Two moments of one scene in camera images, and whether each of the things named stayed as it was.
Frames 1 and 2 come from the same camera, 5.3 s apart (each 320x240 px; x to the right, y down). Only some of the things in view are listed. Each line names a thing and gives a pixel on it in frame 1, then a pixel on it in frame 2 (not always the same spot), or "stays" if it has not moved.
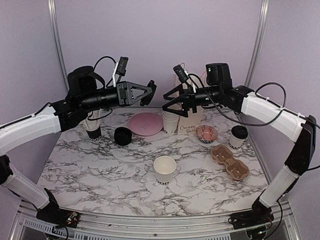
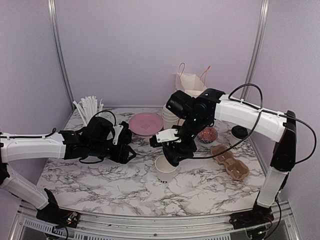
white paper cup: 164,167 stays
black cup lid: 239,132 stays
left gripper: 127,87 to 121,155
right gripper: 188,100 to 187,150
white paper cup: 236,143 stays
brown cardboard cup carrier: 236,169 stays
